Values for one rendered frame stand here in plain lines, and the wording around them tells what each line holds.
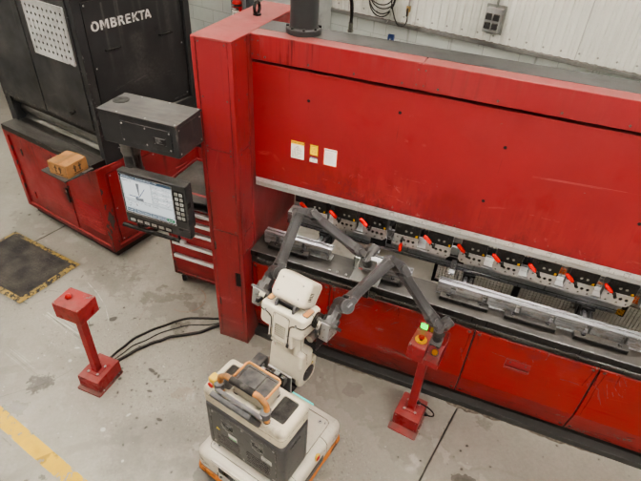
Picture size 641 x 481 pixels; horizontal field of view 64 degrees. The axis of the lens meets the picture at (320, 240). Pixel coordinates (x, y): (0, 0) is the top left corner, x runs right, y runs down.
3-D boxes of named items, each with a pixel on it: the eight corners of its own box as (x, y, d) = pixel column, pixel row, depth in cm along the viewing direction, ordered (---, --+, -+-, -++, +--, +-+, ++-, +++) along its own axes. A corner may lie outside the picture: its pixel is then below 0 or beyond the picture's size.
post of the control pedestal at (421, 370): (406, 407, 350) (420, 355, 317) (409, 402, 353) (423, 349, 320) (413, 411, 348) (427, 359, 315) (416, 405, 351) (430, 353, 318)
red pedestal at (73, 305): (76, 387, 363) (44, 303, 312) (101, 362, 381) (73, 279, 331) (99, 398, 358) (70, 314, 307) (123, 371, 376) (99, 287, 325)
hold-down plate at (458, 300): (438, 299, 326) (439, 295, 324) (440, 293, 330) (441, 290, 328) (486, 313, 318) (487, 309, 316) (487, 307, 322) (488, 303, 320)
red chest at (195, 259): (175, 283, 452) (159, 186, 391) (206, 250, 489) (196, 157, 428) (225, 300, 439) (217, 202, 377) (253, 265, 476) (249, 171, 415)
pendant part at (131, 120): (123, 234, 326) (93, 107, 274) (147, 214, 345) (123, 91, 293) (192, 255, 313) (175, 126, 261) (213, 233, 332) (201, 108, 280)
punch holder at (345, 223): (332, 226, 331) (334, 205, 321) (337, 219, 337) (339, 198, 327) (354, 233, 327) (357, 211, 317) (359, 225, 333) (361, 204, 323)
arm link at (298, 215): (292, 201, 291) (299, 200, 282) (313, 210, 297) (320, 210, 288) (264, 276, 286) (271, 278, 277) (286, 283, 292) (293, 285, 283)
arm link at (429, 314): (388, 267, 283) (400, 269, 273) (396, 261, 284) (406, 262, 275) (426, 325, 295) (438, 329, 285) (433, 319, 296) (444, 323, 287)
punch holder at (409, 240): (392, 243, 320) (396, 221, 310) (396, 236, 326) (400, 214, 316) (416, 249, 316) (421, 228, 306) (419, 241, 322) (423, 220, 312)
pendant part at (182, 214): (127, 220, 314) (115, 169, 292) (139, 211, 323) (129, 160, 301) (191, 240, 302) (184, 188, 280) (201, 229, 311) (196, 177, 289)
